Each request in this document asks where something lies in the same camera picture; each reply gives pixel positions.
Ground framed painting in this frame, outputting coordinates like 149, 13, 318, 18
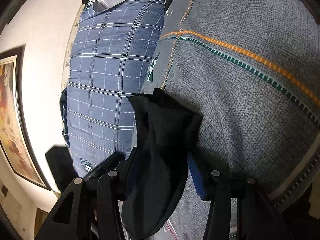
1, 45, 52, 191

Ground black pants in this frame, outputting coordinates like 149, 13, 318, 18
121, 88, 202, 239

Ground grey patterned bed quilt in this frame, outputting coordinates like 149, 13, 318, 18
143, 0, 319, 239

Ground blue plaid pillow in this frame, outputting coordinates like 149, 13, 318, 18
66, 0, 164, 177

